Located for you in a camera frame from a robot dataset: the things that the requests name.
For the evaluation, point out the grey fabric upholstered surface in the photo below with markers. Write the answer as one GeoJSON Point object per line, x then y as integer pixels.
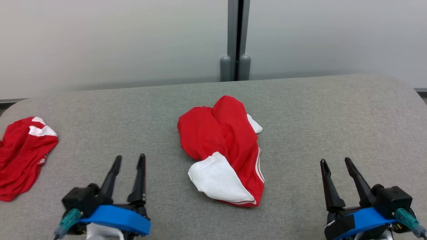
{"type": "Point", "coordinates": [317, 116]}

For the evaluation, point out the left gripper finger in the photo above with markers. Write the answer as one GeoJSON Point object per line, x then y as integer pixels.
{"type": "Point", "coordinates": [110, 183]}
{"type": "Point", "coordinates": [140, 186]}

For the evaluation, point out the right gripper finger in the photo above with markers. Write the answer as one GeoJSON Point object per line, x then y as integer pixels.
{"type": "Point", "coordinates": [330, 193]}
{"type": "Point", "coordinates": [362, 190]}

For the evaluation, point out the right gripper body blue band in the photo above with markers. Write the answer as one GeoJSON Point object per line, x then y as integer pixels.
{"type": "Point", "coordinates": [367, 218]}

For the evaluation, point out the bright red white number jersey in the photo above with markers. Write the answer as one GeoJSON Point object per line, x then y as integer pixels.
{"type": "Point", "coordinates": [217, 133]}

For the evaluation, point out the crimson garment with white patches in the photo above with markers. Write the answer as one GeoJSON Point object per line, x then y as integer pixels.
{"type": "Point", "coordinates": [20, 156]}

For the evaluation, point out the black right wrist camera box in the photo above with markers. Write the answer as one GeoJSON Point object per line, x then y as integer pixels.
{"type": "Point", "coordinates": [393, 200]}

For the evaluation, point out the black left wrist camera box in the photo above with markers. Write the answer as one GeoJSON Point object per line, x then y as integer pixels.
{"type": "Point", "coordinates": [80, 200]}

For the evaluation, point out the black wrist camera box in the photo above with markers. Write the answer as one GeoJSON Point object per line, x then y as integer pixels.
{"type": "Point", "coordinates": [80, 200]}
{"type": "Point", "coordinates": [393, 200]}

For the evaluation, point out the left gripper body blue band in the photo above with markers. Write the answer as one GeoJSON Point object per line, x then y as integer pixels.
{"type": "Point", "coordinates": [116, 218]}

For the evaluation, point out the grey partition post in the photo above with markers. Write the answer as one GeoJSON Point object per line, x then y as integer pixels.
{"type": "Point", "coordinates": [232, 33]}

